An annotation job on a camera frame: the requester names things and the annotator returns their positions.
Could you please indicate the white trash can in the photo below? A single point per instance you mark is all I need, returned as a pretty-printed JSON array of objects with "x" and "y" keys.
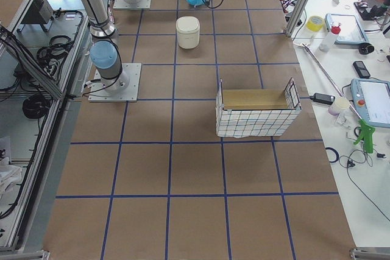
[{"x": 188, "y": 32}]

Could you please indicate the long metal rod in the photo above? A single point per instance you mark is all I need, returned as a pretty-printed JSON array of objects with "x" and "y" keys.
[{"x": 308, "y": 50}]

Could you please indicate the yellow tape roll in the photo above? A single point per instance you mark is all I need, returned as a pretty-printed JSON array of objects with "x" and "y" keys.
[{"x": 315, "y": 23}]

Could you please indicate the white bottle red cap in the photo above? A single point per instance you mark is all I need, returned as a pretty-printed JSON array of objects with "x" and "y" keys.
[{"x": 329, "y": 40}]

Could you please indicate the grid-patterned cardboard box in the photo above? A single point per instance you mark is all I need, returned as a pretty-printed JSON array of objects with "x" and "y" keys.
[{"x": 245, "y": 113}]

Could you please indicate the teach pendant tablet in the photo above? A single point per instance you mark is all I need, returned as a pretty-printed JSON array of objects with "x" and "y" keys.
[
  {"x": 371, "y": 101},
  {"x": 351, "y": 33}
]

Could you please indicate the black power adapter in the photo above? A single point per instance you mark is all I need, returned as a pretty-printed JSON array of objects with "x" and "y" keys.
[{"x": 322, "y": 98}]

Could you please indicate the green handled grabber tool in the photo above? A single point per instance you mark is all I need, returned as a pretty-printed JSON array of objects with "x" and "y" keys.
[{"x": 366, "y": 136}]

